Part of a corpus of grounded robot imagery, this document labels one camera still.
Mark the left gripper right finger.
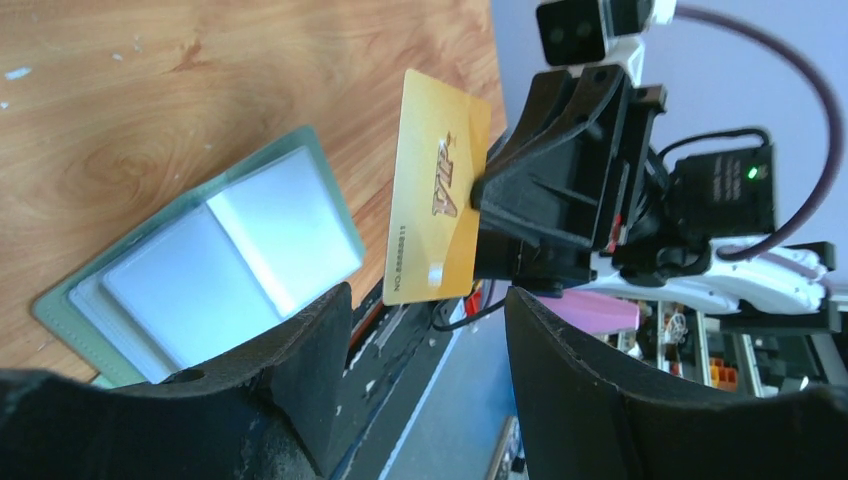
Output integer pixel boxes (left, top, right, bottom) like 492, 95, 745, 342
504, 287, 847, 479

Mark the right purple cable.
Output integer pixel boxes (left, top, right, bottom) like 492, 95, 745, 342
672, 5, 846, 261

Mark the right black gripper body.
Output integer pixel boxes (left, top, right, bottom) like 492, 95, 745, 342
474, 82, 665, 292

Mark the green card holder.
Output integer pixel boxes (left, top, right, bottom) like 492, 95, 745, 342
32, 126, 365, 386

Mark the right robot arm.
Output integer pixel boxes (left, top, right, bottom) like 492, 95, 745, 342
470, 65, 832, 317

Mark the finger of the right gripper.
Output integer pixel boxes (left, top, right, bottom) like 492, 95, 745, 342
486, 66, 626, 173
470, 132, 620, 249

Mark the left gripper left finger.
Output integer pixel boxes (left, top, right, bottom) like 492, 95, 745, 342
1, 283, 352, 479

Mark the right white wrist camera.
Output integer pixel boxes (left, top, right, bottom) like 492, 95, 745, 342
535, 0, 677, 86

